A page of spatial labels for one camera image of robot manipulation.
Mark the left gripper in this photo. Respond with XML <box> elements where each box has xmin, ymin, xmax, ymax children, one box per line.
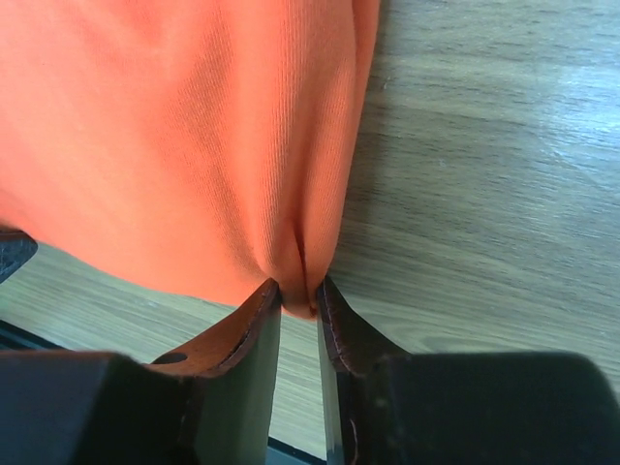
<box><xmin>0</xmin><ymin>231</ymin><xmax>38</xmax><ymax>283</ymax></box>

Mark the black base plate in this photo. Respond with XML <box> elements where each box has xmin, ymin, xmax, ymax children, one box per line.
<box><xmin>0</xmin><ymin>321</ymin><xmax>62</xmax><ymax>351</ymax></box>

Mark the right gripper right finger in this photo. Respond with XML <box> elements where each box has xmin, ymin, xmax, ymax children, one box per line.
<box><xmin>316</xmin><ymin>277</ymin><xmax>407</xmax><ymax>464</ymax></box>

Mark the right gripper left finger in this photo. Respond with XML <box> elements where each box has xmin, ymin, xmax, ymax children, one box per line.
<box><xmin>149</xmin><ymin>280</ymin><xmax>281</xmax><ymax>464</ymax></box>

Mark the orange t shirt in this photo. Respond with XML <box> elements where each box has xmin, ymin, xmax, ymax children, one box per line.
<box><xmin>1</xmin><ymin>1</ymin><xmax>380</xmax><ymax>319</ymax></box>

